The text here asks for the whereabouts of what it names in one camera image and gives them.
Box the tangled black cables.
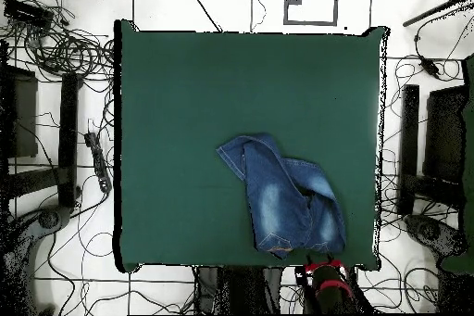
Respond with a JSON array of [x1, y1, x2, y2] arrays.
[[0, 0, 116, 83]]

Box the blue denim jeans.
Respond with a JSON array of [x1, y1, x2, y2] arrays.
[[215, 132, 348, 260]]

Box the gray square frame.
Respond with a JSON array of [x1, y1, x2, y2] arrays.
[[282, 0, 340, 27]]

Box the black power adapter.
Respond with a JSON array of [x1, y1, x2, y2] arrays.
[[418, 55, 442, 79]]

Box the black electronics box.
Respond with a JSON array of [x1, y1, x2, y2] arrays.
[[3, 0, 55, 30]]

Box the black wheeled base leg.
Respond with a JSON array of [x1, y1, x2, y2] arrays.
[[0, 204, 73, 315], [403, 213, 468, 258]]

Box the black case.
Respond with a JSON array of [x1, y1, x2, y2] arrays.
[[0, 65, 39, 159]]

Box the black power strip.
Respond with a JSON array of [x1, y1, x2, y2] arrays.
[[83, 131, 113, 194]]

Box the black upright bar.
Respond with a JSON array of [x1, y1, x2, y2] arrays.
[[56, 71, 84, 209], [397, 83, 421, 216]]

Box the black panel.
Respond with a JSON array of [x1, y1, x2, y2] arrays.
[[422, 84, 468, 183]]

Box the dark green table cloth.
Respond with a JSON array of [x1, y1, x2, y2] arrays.
[[113, 19, 390, 273]]

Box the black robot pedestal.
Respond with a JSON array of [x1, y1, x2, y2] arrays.
[[193, 265, 284, 315]]

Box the black tripod leg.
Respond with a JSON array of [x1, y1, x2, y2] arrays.
[[402, 0, 474, 29]]

